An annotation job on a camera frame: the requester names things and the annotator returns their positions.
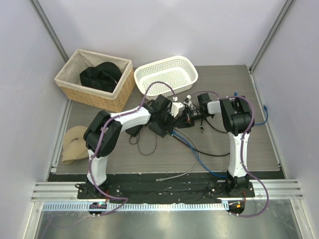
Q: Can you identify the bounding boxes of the grey ethernet cable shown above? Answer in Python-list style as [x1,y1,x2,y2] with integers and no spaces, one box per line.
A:
[156,129,200,182]

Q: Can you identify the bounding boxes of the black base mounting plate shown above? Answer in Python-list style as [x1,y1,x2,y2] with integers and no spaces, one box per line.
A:
[76,181,255,199]

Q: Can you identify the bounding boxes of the white perforated plastic basket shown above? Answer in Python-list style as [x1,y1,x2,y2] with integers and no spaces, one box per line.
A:
[134,56,198,100]

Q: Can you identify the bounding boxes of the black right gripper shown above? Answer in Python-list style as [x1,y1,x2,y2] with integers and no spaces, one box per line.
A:
[175,106,213,129]

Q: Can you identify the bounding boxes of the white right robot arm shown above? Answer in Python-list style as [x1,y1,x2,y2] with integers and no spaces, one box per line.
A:
[172,93,255,197]

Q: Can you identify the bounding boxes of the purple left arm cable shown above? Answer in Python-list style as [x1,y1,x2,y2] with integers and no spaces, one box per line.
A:
[88,81,178,216]

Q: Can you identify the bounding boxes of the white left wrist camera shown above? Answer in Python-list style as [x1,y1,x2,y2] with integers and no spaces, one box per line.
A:
[170,97,185,118]

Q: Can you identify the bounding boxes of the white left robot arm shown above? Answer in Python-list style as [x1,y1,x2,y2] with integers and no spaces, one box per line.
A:
[83,95,183,199]

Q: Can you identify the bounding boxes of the beige cap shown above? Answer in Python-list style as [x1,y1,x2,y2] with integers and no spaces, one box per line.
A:
[61,125,88,165]

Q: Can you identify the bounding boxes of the black cap in basket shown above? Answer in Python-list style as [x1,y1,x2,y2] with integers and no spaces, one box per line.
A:
[79,62,122,93]

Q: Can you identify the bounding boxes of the aluminium front rail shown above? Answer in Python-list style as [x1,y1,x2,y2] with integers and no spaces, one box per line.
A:
[31,179,303,212]

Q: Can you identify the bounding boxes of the black ethernet cable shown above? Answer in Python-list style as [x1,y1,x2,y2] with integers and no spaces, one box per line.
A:
[171,119,231,157]

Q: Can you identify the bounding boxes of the wicker basket with liner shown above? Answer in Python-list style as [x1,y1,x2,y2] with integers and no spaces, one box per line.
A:
[54,49,135,113]

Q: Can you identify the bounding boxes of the black power adapter brick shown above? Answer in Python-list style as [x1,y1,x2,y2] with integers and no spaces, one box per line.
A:
[125,125,142,137]

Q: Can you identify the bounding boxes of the thin black adapter cord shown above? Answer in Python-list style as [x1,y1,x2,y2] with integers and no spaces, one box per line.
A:
[129,130,158,156]

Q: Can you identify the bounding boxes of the black network switch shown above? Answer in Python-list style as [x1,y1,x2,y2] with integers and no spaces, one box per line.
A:
[148,121,173,138]

